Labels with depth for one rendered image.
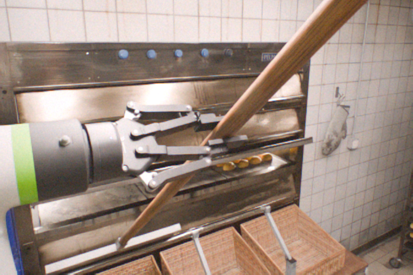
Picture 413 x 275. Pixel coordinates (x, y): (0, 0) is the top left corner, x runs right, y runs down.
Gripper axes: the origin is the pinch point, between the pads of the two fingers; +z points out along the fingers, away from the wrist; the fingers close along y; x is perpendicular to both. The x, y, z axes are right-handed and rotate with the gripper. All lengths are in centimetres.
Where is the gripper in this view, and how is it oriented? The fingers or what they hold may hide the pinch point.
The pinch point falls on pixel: (220, 133)
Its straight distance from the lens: 49.9
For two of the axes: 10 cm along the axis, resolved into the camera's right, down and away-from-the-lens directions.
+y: 3.3, 8.7, -3.8
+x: 3.9, -4.9, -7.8
